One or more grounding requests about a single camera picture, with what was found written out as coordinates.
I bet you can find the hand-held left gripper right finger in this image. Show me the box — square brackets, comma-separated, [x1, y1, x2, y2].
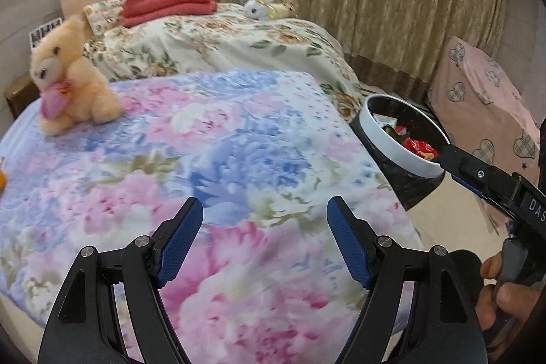
[326, 196, 491, 364]

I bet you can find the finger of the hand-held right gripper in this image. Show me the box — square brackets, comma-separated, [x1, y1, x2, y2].
[439, 142, 520, 200]
[451, 175, 515, 218]

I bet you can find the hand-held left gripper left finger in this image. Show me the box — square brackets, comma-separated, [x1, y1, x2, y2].
[38, 197, 204, 364]

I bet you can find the red snack wrapper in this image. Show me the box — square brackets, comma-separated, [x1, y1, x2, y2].
[403, 137, 440, 162]

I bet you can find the black white-rimmed trash bin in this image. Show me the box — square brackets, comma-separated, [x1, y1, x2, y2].
[350, 93, 451, 211]

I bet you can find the person's right hand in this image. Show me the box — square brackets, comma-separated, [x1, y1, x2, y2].
[475, 253, 544, 333]

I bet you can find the pink heart-print cloth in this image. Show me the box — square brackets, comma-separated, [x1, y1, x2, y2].
[428, 35, 542, 239]

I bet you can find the pink blue floral blanket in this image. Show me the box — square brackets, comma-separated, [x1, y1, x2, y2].
[0, 70, 423, 364]

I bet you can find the beige teddy bear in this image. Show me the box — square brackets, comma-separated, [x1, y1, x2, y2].
[29, 15, 124, 136]

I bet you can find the cream floral duvet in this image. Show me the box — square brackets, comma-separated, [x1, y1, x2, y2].
[83, 1, 363, 113]

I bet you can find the dark wooden nightstand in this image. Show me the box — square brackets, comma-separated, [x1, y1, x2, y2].
[4, 76, 41, 119]

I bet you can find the folded red blanket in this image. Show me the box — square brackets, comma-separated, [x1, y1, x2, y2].
[121, 0, 216, 28]

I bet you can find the yellow plush toy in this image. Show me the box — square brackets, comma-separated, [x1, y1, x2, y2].
[269, 1, 296, 20]

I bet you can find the cream floral pillow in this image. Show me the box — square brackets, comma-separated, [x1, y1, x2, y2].
[83, 0, 126, 34]

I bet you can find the white rabbit plush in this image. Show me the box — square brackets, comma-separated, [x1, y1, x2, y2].
[244, 0, 274, 20]

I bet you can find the black white photo strip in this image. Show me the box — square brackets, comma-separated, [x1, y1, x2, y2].
[29, 18, 64, 49]

